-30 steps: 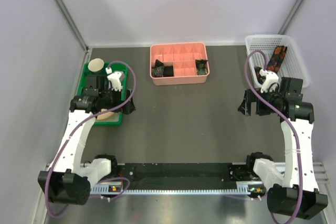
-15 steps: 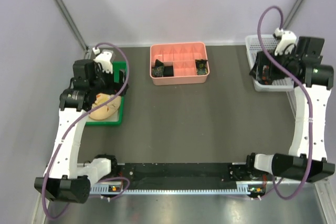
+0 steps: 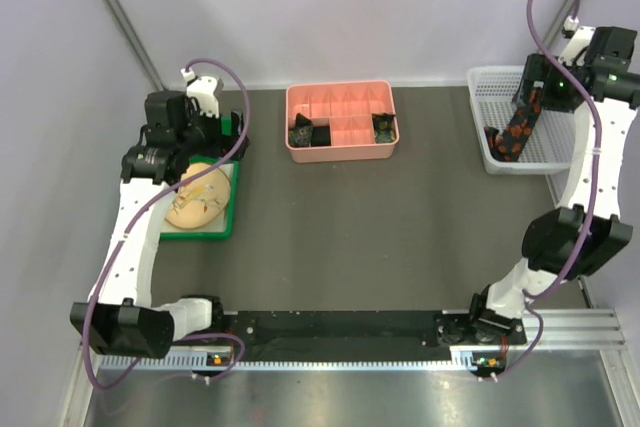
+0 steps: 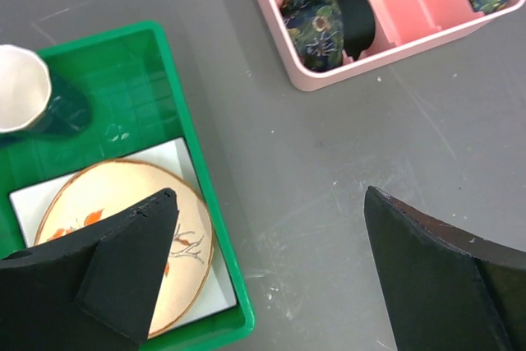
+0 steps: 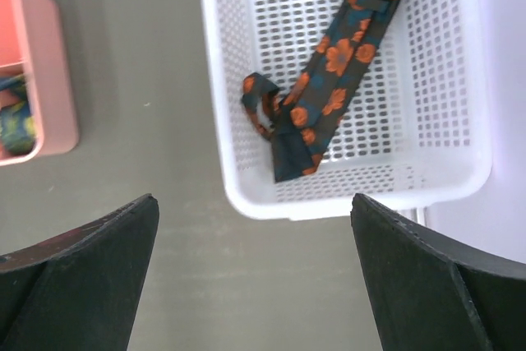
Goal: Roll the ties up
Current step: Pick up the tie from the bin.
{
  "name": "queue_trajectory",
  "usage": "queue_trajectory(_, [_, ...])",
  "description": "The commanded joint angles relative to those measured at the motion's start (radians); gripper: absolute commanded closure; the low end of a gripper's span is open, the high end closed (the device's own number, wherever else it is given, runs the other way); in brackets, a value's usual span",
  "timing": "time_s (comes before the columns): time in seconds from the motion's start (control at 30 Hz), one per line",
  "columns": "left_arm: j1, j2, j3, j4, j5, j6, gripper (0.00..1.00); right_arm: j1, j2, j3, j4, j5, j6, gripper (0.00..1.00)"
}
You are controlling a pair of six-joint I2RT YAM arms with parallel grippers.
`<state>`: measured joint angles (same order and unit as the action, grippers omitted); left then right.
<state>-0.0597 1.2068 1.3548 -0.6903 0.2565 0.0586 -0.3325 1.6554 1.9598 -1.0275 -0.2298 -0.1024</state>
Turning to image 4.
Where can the round painted wooden plate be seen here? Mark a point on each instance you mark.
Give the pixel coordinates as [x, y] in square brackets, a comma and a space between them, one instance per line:
[106, 188]

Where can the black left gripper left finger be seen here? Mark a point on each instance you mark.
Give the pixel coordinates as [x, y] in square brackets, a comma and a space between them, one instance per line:
[94, 289]

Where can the pink divided organizer box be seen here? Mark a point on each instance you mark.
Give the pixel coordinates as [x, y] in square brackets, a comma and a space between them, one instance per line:
[411, 10]

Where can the rolled dark floral tie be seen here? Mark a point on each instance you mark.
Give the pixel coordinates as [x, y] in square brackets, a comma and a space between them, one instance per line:
[316, 29]

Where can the white square plate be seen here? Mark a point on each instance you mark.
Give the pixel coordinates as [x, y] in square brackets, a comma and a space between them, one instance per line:
[30, 204]

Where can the green plastic tray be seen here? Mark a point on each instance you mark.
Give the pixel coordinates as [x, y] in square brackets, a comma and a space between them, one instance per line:
[137, 99]

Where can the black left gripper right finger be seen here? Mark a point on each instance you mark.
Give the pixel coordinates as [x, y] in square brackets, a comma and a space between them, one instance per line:
[444, 288]

